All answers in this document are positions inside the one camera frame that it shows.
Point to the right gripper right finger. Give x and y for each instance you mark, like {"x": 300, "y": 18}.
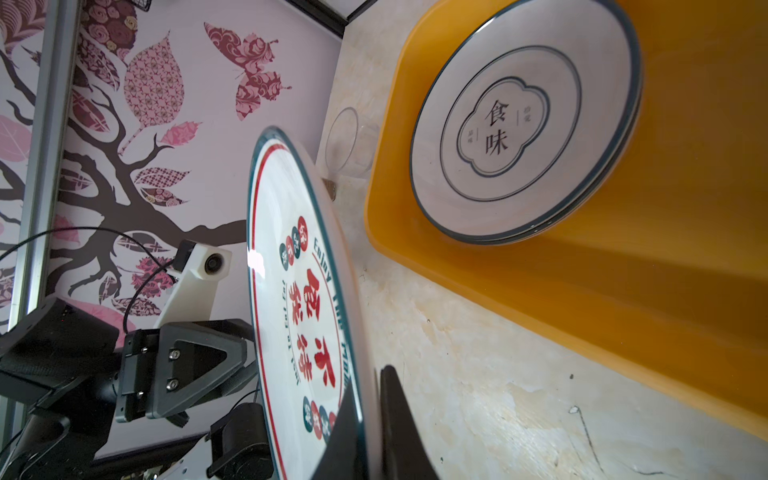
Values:
{"x": 404, "y": 455}

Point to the aluminium rail bar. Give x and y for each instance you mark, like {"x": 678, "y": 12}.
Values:
{"x": 51, "y": 100}

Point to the yellow plastic bin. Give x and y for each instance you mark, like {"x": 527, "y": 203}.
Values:
{"x": 662, "y": 274}

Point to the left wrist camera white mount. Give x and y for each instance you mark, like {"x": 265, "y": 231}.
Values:
{"x": 199, "y": 267}

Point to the white plate green band rim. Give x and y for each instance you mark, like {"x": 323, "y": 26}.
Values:
{"x": 600, "y": 186}

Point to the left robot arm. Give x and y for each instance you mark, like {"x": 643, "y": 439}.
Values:
{"x": 44, "y": 454}

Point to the white plate black flower outline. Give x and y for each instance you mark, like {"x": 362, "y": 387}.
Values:
{"x": 526, "y": 119}

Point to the clear cup left of bin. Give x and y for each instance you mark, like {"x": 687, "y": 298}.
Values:
{"x": 350, "y": 145}

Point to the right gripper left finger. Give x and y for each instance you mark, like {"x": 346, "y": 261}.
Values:
{"x": 343, "y": 456}

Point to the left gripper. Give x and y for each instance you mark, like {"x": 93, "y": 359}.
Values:
{"x": 73, "y": 371}

